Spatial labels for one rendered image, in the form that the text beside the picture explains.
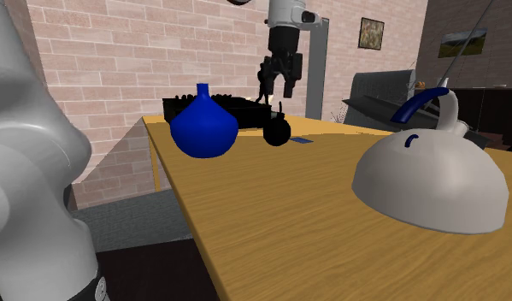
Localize grey door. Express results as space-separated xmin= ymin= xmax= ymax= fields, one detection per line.
xmin=304 ymin=16 xmax=330 ymax=121

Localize thin grey rod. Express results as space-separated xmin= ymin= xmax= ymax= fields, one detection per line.
xmin=406 ymin=0 xmax=498 ymax=93

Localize black round teapot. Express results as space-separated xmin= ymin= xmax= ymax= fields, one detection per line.
xmin=262 ymin=101 xmax=292 ymax=148

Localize grey sofa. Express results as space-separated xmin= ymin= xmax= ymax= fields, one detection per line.
xmin=342 ymin=68 xmax=444 ymax=131

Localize black flat box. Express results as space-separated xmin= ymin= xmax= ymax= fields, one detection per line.
xmin=162 ymin=92 xmax=274 ymax=131

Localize dark framed wall picture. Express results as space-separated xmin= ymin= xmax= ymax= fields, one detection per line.
xmin=357 ymin=16 xmax=385 ymax=51

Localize dark robot stand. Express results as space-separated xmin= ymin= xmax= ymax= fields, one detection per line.
xmin=63 ymin=239 xmax=221 ymax=301

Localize wooden table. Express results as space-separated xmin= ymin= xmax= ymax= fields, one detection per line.
xmin=141 ymin=114 xmax=512 ymax=301

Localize landscape wall picture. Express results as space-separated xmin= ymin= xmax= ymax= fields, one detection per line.
xmin=437 ymin=27 xmax=489 ymax=59

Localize blue round vase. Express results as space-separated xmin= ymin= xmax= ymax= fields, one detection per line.
xmin=169 ymin=82 xmax=240 ymax=160

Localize dark sideboard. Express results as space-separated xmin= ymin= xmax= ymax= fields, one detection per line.
xmin=421 ymin=85 xmax=512 ymax=153

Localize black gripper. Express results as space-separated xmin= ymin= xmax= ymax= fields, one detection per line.
xmin=256 ymin=26 xmax=304 ymax=105

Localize white kettle with blue handle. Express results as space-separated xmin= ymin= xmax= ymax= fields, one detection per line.
xmin=350 ymin=86 xmax=511 ymax=236

